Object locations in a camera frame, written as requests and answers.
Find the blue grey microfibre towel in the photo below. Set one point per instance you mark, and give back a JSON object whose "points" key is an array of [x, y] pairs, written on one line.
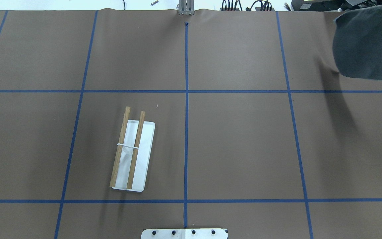
{"points": [[357, 43]]}

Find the white wooden towel rack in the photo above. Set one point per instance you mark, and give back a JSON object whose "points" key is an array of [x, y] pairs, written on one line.
{"points": [[132, 158]]}

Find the black monitor stand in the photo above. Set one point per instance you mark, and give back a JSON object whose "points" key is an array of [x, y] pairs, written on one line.
{"points": [[332, 5]]}

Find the black usb hub right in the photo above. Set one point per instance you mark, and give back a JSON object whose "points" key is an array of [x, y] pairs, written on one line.
{"points": [[265, 6]]}

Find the black usb hub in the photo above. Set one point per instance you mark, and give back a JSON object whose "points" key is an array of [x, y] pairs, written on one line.
{"points": [[265, 6], [231, 5]]}

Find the black usb hub left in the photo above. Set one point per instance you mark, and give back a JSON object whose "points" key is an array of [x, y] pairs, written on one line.
{"points": [[231, 5]]}

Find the aluminium frame post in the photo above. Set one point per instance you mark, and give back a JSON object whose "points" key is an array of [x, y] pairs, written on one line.
{"points": [[186, 7]]}

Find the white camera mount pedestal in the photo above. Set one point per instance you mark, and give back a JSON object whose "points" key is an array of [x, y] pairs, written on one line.
{"points": [[185, 233]]}

